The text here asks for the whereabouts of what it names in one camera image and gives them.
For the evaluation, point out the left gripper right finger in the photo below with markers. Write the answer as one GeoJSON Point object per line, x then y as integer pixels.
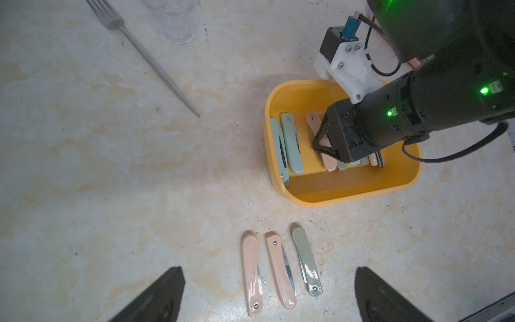
{"type": "Point", "coordinates": [378, 301]}

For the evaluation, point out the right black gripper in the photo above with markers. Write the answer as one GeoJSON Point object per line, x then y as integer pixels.
{"type": "Point", "coordinates": [384, 117]}

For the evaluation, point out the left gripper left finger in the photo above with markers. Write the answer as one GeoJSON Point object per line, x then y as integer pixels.
{"type": "Point", "coordinates": [161, 301]}

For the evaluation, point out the yellow plastic storage box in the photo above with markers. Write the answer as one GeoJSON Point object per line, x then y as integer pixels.
{"type": "Point", "coordinates": [316, 187]}

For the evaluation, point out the olive green folding knife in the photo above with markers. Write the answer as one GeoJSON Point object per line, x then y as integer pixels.
{"type": "Point", "coordinates": [307, 262]}

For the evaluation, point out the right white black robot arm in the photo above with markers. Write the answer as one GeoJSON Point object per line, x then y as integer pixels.
{"type": "Point", "coordinates": [466, 75]}

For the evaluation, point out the grey green folding knife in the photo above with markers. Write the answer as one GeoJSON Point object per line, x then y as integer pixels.
{"type": "Point", "coordinates": [341, 166]}

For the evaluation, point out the mint folding knife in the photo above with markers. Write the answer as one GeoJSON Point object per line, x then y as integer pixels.
{"type": "Point", "coordinates": [280, 151]}

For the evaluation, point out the light blue folding knife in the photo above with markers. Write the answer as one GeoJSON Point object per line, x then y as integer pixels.
{"type": "Point", "coordinates": [291, 143]}

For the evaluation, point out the sage folding knife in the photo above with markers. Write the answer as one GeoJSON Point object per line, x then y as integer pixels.
{"type": "Point", "coordinates": [364, 161]}

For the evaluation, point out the pink cutting board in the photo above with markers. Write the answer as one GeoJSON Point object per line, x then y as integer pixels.
{"type": "Point", "coordinates": [416, 62]}

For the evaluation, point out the clear drinking glass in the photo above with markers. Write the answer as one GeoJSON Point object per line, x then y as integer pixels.
{"type": "Point", "coordinates": [174, 21]}

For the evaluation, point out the silver metal fork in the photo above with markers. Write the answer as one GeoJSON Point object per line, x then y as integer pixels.
{"type": "Point", "coordinates": [110, 18]}

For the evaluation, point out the aluminium front rail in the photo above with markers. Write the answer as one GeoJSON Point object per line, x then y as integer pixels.
{"type": "Point", "coordinates": [500, 311]}

